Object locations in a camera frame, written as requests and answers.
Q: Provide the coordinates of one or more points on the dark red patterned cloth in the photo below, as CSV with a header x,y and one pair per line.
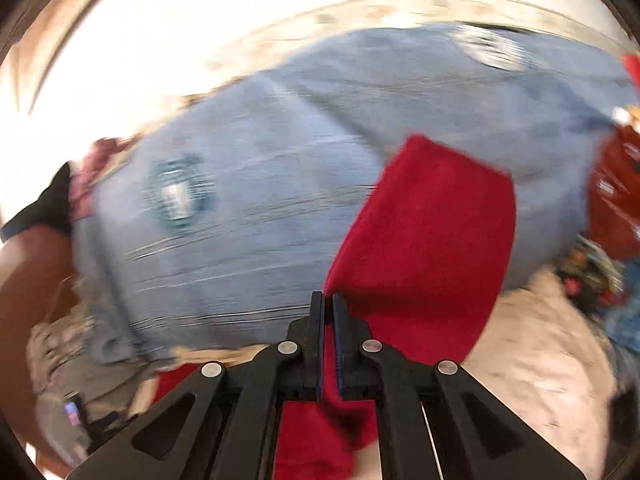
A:
x,y
92,175

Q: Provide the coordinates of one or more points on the black cloth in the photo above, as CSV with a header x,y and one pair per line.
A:
x,y
42,210

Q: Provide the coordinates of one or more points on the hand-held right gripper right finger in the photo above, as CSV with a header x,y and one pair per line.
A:
x,y
341,345

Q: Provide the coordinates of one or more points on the blue plaid blanket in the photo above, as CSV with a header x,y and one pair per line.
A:
x,y
300,160

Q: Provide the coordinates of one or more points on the cream floral bed sheet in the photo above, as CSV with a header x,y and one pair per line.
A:
x,y
525,385

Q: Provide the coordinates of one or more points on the colourful patterned cloth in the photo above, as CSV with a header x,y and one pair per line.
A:
x,y
597,270

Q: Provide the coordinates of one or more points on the grey cloth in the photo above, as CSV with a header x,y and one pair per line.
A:
x,y
75,360

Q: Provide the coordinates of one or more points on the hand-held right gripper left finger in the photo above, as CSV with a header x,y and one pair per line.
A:
x,y
317,340

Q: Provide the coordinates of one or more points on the brown wooden headboard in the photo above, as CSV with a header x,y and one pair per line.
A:
x,y
30,285

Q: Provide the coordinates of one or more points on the red printed bag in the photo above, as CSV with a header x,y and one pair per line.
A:
x,y
617,185

